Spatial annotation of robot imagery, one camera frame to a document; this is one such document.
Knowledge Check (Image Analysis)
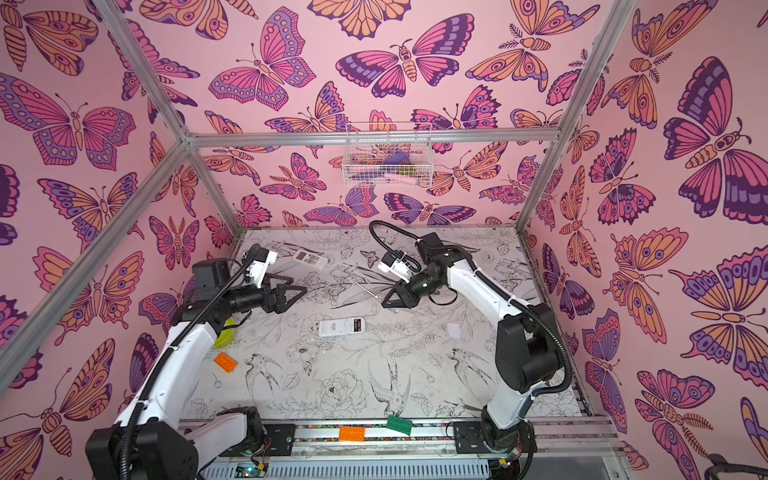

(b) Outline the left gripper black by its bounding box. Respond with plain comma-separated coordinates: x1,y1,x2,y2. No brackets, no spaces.
219,274,304,317

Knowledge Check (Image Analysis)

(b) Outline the white remote control with batteries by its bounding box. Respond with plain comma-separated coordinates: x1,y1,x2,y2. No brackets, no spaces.
317,317,366,338

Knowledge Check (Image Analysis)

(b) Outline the white battery cover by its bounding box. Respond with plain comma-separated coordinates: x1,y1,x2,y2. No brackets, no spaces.
446,324,461,339

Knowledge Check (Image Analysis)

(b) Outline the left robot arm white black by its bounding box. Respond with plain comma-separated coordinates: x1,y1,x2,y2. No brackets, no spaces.
85,246,306,479

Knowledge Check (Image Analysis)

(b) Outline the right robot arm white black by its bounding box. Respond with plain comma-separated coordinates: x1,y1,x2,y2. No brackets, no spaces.
378,233,573,451

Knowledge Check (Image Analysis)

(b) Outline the white remote control far left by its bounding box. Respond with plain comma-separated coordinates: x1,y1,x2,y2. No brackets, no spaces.
290,248,330,270

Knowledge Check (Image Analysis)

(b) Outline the lime green bowl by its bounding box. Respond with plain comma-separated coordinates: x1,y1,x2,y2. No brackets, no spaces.
213,317,235,349

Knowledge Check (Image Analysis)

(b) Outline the orange lego brick on table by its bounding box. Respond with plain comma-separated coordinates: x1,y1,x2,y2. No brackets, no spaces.
214,352,238,373

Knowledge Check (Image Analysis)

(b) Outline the purple object in basket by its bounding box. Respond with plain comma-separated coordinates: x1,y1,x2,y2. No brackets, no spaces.
382,151,411,168

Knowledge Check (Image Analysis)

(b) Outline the green circuit board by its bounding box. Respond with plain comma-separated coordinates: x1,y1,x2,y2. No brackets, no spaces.
234,462,267,479

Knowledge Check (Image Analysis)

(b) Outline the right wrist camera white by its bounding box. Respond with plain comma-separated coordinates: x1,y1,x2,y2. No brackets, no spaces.
377,250,414,283

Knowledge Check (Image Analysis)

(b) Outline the green lego brick on rail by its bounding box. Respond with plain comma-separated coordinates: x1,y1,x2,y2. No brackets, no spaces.
386,415,413,436

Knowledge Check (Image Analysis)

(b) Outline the white wire basket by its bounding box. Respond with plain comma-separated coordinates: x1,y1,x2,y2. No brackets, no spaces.
340,122,434,189

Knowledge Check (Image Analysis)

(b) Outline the orange lego brick on rail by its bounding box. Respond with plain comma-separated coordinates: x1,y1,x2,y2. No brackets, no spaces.
338,426,366,442

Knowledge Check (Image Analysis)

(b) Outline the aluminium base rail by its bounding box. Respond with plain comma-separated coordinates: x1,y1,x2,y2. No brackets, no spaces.
198,417,634,479

